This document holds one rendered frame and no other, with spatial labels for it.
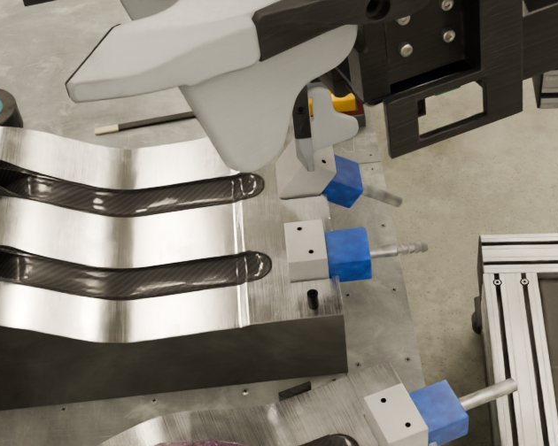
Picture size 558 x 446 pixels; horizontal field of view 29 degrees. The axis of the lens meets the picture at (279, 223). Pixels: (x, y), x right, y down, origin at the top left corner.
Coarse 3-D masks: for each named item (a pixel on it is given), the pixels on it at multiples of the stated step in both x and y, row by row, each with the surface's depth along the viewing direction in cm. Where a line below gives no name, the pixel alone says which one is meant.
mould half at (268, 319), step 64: (0, 128) 112; (64, 256) 102; (128, 256) 105; (192, 256) 104; (0, 320) 95; (64, 320) 97; (128, 320) 99; (192, 320) 98; (256, 320) 97; (320, 320) 97; (0, 384) 101; (64, 384) 101; (128, 384) 102; (192, 384) 103
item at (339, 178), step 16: (288, 160) 108; (320, 160) 105; (336, 160) 109; (288, 176) 106; (304, 176) 105; (320, 176) 105; (336, 176) 107; (352, 176) 108; (288, 192) 107; (304, 192) 107; (320, 192) 107; (336, 192) 108; (352, 192) 108; (368, 192) 110; (384, 192) 111
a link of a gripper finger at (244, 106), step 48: (192, 0) 32; (240, 0) 31; (96, 48) 31; (144, 48) 31; (192, 48) 30; (240, 48) 31; (336, 48) 34; (96, 96) 31; (192, 96) 32; (240, 96) 33; (288, 96) 34; (240, 144) 34
